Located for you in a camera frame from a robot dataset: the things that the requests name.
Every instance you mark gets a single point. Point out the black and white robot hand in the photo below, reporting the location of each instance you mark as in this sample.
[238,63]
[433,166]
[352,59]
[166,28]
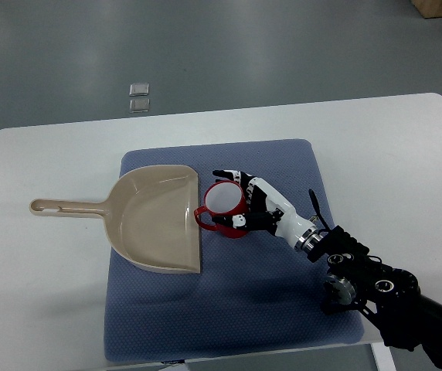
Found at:
[268,210]

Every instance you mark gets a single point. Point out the red cup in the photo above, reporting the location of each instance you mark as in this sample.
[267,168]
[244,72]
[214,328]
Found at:
[223,198]

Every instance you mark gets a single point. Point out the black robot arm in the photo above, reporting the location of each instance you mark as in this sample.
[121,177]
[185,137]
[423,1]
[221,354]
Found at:
[390,298]

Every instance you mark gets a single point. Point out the beige plastic dustpan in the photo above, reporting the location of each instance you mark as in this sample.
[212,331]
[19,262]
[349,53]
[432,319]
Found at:
[148,218]

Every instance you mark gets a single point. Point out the lower metal floor plate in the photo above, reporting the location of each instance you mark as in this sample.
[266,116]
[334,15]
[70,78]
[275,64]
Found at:
[139,105]

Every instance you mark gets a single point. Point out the metal floor plate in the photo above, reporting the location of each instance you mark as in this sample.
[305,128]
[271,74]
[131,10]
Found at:
[139,89]
[139,105]

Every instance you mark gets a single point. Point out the upper metal floor plate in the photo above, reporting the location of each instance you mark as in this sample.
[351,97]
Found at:
[139,89]

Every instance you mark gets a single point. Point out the white table leg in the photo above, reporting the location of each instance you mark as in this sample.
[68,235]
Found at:
[383,357]

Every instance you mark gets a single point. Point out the wooden box corner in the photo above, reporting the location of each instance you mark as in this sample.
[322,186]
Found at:
[429,9]

